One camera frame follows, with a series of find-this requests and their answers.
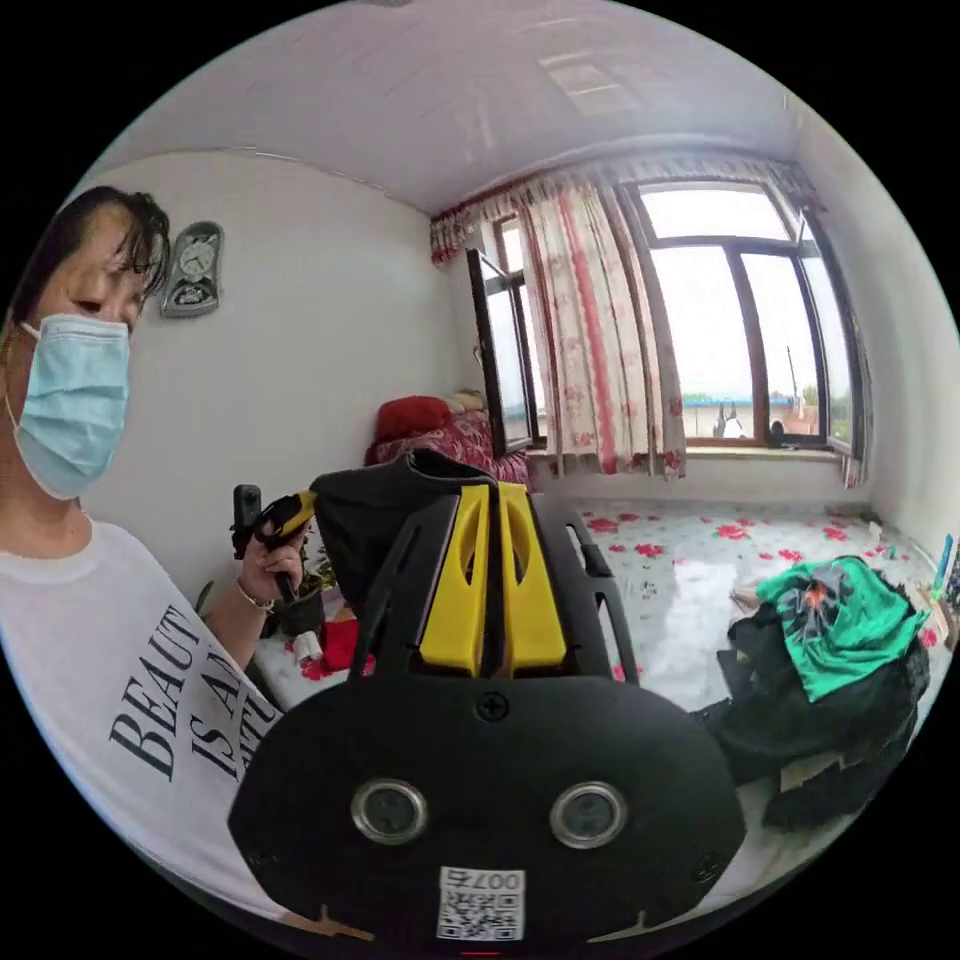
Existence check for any person's body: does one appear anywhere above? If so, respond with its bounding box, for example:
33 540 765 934
0 185 303 925

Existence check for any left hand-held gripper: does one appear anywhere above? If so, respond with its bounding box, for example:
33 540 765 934
230 489 319 607

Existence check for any potted plant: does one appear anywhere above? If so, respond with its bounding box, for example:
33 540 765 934
193 524 340 640

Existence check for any person's left hand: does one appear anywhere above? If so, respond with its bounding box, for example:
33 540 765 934
244 521 307 606

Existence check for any red folded bedding stack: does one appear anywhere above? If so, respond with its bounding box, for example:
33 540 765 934
364 388 532 490

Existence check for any window with dark frame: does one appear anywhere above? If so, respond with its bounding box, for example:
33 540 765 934
466 176 877 490

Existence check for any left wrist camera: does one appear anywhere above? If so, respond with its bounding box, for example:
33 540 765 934
233 485 262 561

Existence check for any silver wall clock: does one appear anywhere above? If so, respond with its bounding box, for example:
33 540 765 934
160 220 226 319

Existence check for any floral red and white curtain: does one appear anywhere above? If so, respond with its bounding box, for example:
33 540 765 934
428 160 876 483

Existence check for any person's left forearm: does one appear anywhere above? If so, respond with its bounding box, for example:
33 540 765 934
200 578 277 670

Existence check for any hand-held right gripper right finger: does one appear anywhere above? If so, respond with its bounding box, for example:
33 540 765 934
497 482 568 679

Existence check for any bed with floral sheet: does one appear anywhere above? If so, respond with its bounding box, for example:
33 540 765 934
247 493 960 905

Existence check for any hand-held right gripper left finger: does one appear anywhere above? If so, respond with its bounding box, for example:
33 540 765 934
418 482 494 678

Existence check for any pile of clothes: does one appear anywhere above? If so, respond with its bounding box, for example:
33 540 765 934
688 554 937 835

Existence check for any dark gray long sleeve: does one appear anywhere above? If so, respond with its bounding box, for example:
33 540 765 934
309 448 502 661

